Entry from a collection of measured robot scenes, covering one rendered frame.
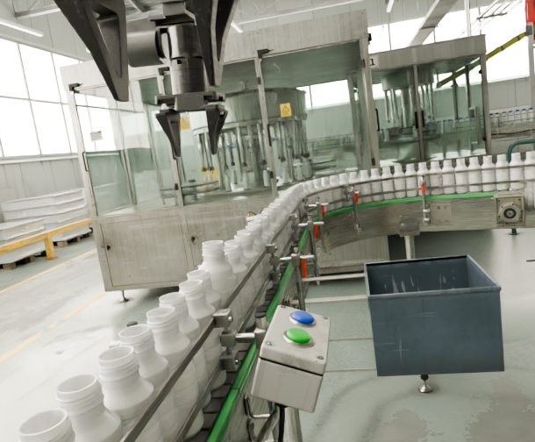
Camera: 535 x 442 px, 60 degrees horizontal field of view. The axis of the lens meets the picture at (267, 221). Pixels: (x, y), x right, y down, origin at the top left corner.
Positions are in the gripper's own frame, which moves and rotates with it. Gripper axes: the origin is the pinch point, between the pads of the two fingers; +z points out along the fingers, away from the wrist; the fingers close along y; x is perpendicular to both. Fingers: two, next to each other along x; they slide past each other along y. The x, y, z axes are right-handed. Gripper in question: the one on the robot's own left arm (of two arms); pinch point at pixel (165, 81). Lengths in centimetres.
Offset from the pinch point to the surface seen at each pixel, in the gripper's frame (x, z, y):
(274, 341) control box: 23.1, 27.9, -0.1
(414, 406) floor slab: 190, 138, 30
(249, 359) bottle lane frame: 44, 40, -9
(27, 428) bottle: 0.5, 24.2, -15.9
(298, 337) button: 24.1, 27.9, 2.7
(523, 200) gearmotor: 189, 41, 83
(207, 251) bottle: 45, 21, -14
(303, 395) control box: 21.5, 34.1, 2.7
